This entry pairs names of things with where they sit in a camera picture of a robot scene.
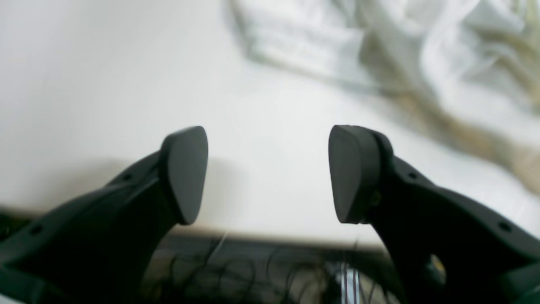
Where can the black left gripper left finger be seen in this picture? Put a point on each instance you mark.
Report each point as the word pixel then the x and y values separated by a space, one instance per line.
pixel 95 249

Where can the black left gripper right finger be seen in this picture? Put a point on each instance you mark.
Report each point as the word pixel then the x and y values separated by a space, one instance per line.
pixel 446 247

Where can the white printed T-shirt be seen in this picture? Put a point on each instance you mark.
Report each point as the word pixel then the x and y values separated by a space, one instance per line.
pixel 462 72

